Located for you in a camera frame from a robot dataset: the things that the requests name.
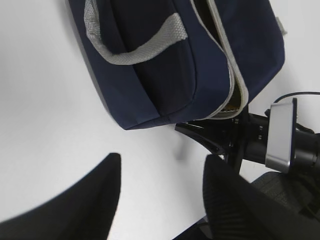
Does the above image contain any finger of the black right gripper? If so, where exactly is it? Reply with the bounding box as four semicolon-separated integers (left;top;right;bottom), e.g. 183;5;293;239
174;121;230;155

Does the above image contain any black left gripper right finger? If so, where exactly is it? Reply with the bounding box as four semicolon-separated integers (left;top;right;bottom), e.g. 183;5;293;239
202;154;320;240

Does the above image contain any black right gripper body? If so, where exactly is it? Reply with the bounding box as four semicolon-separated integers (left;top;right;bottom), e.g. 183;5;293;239
223;107;269;173

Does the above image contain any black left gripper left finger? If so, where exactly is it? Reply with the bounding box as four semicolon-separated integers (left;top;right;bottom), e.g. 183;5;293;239
0;153;121;240

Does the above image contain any navy blue lunch bag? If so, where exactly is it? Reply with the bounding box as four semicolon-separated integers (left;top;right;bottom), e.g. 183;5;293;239
67;0;285;130

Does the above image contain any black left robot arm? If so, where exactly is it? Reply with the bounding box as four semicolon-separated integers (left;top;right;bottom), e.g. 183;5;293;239
0;153;320;240

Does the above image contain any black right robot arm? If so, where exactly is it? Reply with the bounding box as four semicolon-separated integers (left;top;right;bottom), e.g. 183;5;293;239
175;107;320;176

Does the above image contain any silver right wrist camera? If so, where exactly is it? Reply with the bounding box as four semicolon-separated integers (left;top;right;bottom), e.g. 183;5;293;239
265;98;297;174

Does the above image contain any black cable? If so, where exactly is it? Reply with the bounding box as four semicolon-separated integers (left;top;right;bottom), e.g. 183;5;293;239
272;91;320;105

